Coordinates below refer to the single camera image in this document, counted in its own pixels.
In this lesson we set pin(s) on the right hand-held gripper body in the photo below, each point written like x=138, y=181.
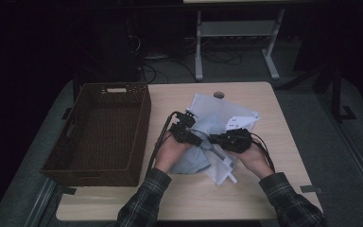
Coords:
x=236, y=140

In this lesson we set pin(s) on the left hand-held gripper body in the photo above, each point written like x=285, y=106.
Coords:
x=182, y=130

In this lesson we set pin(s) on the light blue cloth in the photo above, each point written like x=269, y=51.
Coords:
x=190, y=162

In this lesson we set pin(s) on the white mesh laundry bag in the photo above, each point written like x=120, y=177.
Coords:
x=214, y=107

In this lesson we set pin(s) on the brown wicker basket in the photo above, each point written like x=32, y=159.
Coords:
x=107, y=132

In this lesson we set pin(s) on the person's right hand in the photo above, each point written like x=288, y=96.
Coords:
x=252, y=160

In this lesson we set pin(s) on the person's left hand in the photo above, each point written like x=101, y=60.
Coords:
x=170, y=154

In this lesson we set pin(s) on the black tape strip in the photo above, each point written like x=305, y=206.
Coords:
x=68, y=190
x=312, y=189

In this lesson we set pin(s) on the black metal stand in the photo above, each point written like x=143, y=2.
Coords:
x=336, y=94

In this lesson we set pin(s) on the white metal desk frame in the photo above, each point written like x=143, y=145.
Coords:
x=233, y=28

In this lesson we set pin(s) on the aluminium rail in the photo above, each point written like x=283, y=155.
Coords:
x=41, y=201
x=360, y=162

